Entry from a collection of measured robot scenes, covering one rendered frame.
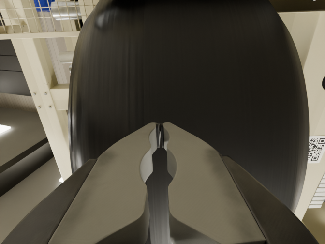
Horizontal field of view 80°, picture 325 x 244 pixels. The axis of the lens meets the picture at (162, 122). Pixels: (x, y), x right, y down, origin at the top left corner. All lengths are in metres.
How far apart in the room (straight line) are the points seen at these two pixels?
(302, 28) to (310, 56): 0.05
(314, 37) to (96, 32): 0.35
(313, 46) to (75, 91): 0.39
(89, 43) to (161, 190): 0.19
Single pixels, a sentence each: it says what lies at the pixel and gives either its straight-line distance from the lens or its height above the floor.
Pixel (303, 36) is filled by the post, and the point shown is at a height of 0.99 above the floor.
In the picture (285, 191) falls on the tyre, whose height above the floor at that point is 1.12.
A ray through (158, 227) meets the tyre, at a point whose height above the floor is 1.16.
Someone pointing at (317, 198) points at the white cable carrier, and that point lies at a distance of 0.70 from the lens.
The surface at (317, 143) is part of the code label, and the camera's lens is 0.55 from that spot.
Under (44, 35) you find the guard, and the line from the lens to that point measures 0.87.
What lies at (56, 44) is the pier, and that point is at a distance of 5.78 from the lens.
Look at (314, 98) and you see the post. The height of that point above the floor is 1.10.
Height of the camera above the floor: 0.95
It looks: 28 degrees up
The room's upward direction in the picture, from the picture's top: 178 degrees clockwise
